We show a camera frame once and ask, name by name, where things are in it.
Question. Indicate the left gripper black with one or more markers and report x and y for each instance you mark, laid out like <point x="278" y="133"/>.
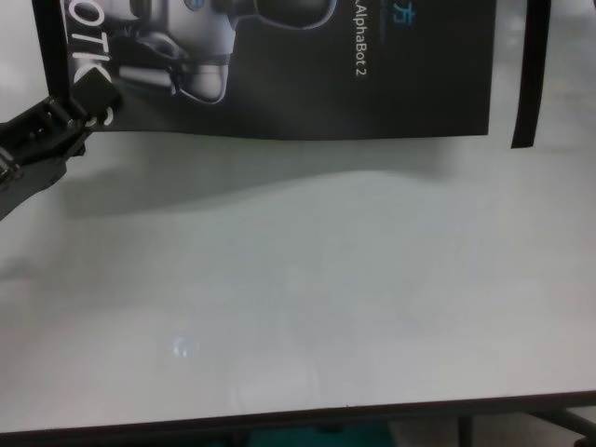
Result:
<point x="25" y="181"/>

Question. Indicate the black robot print poster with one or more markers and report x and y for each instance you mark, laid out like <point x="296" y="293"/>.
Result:
<point x="288" y="70"/>

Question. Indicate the black metal table frame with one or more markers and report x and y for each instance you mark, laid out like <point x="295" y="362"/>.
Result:
<point x="465" y="433"/>

